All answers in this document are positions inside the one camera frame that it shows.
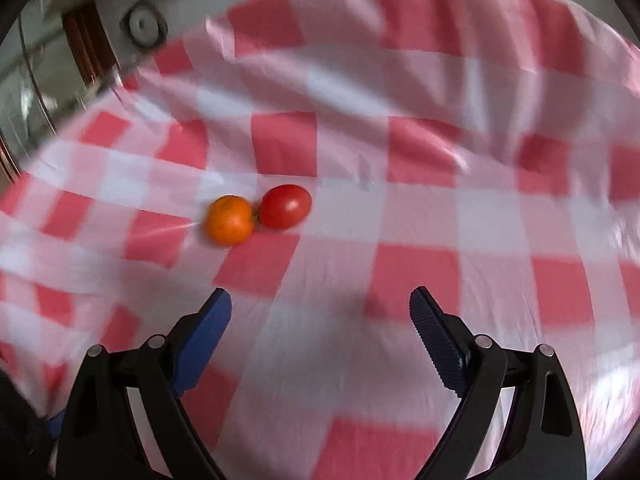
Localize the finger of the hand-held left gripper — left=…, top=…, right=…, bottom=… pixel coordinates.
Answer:
left=46, top=407, right=67, bottom=438

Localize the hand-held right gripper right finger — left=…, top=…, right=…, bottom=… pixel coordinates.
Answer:
left=409, top=286, right=587, bottom=480

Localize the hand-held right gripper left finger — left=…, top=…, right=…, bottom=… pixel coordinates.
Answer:
left=54, top=287, right=233, bottom=480

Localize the orange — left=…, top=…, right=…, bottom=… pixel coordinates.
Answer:
left=205, top=195, right=254, bottom=247

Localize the red tomato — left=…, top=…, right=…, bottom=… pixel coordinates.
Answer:
left=258, top=184, right=313, bottom=230

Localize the red white checkered tablecloth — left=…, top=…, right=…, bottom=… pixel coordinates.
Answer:
left=0, top=0, right=640, bottom=480

